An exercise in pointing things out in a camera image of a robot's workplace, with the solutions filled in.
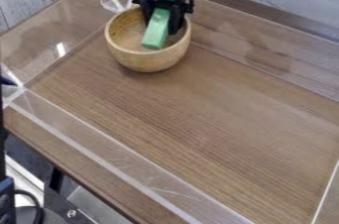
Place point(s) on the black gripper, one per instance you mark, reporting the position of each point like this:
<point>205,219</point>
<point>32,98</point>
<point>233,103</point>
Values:
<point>179,7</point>

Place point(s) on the green rectangular block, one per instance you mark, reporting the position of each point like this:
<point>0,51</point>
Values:
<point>156,29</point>

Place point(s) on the brown wooden bowl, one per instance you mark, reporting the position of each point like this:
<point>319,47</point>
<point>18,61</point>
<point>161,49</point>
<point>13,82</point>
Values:
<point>123,32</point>

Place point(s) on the black table leg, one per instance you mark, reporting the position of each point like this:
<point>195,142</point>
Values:
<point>56,180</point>

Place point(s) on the clear acrylic tray wall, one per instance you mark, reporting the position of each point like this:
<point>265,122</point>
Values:
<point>224,140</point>

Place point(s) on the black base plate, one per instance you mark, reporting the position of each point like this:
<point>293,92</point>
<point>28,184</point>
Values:
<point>61,212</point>

